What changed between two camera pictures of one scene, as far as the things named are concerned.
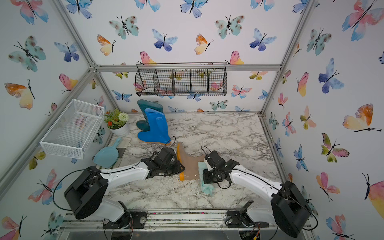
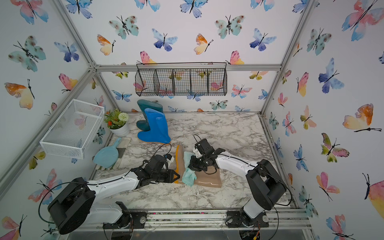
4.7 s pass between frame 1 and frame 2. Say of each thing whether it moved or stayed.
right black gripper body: moved
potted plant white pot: stayed
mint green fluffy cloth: moved
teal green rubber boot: stayed
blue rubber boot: stayed
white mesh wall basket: stayed
